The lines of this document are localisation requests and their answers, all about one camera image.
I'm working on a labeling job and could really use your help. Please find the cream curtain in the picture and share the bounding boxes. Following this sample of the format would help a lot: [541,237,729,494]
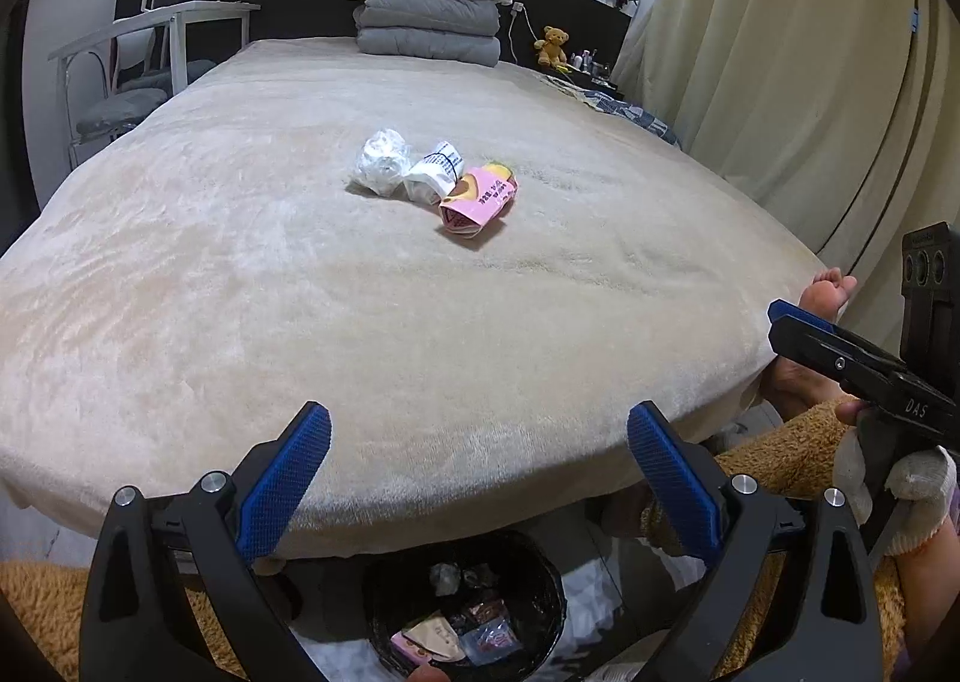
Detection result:
[613,0,958,347]

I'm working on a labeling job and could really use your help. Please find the white side table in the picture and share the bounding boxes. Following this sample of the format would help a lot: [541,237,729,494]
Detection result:
[49,0,260,170]

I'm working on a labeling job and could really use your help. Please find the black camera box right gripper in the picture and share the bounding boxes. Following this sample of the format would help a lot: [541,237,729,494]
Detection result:
[900,223,960,396]

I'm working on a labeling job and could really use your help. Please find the white printed paper wrapper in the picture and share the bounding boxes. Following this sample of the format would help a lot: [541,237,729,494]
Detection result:
[402,141,464,206]

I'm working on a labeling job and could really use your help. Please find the person's bare foot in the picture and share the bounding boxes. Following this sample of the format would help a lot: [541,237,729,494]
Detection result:
[760,268,857,422]

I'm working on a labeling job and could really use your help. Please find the folded grey quilt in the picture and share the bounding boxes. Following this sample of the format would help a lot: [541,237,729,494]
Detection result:
[353,0,501,68]

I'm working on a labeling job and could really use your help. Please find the beige plush bed blanket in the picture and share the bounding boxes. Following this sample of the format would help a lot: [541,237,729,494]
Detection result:
[2,38,820,558]

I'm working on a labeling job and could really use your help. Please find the white charging cable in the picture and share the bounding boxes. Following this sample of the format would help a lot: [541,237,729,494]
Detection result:
[506,2,544,64]

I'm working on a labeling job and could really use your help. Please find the grey cushioned chair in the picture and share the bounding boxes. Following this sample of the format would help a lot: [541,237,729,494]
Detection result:
[64,26,174,149]

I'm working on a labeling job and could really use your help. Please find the bottles on nightstand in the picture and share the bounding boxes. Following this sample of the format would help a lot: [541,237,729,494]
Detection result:
[569,50,608,77]

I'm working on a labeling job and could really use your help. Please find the brown teddy bear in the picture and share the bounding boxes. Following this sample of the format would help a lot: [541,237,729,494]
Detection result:
[534,26,569,71]

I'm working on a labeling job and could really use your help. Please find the brown fuzzy rug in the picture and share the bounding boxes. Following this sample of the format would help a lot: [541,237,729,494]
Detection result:
[2,402,884,680]

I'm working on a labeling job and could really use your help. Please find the black trash bin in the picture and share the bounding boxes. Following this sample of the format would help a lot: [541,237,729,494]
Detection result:
[356,531,566,680]

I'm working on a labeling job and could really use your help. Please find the small white plastic bag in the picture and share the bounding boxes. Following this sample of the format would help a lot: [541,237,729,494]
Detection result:
[350,128,412,198]

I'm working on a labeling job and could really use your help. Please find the pink snack box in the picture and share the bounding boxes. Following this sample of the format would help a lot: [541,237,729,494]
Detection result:
[439,162,517,239]

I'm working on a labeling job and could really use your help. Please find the blue patterned sheet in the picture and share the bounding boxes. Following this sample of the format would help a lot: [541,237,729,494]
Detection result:
[542,70,682,149]

